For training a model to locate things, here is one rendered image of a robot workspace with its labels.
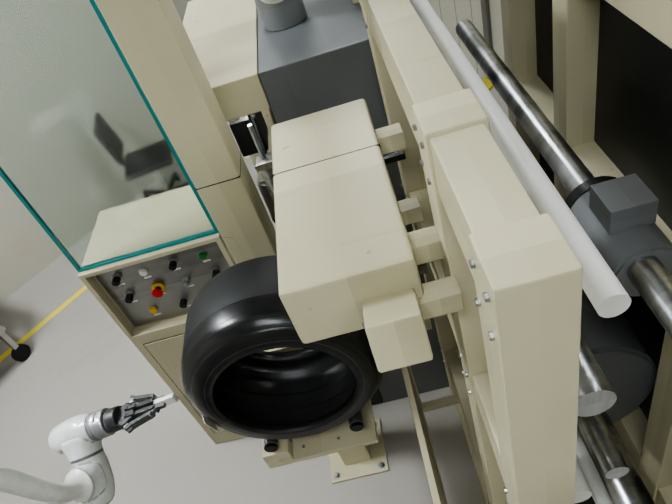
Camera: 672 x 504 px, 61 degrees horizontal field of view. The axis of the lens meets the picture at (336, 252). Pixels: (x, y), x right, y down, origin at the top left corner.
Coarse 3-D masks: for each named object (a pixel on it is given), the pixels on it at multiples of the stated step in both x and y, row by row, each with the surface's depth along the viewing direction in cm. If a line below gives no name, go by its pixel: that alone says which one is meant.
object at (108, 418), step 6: (114, 408) 179; (120, 408) 181; (132, 408) 179; (108, 414) 177; (114, 414) 177; (120, 414) 179; (108, 420) 177; (114, 420) 176; (120, 420) 177; (126, 420) 176; (132, 420) 177; (108, 426) 177; (114, 426) 177; (120, 426) 176
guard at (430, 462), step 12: (408, 372) 176; (408, 384) 173; (408, 396) 170; (420, 408) 227; (420, 420) 165; (420, 432) 161; (420, 444) 158; (432, 456) 209; (432, 468) 175; (432, 480) 150; (432, 492) 148; (444, 492) 215
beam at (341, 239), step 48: (288, 144) 137; (336, 144) 131; (288, 192) 122; (336, 192) 118; (384, 192) 114; (288, 240) 111; (336, 240) 107; (384, 240) 104; (288, 288) 101; (336, 288) 101; (384, 288) 102
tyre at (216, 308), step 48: (240, 288) 153; (192, 336) 153; (240, 336) 145; (288, 336) 145; (336, 336) 148; (192, 384) 155; (240, 384) 189; (288, 384) 195; (336, 384) 188; (240, 432) 172; (288, 432) 173
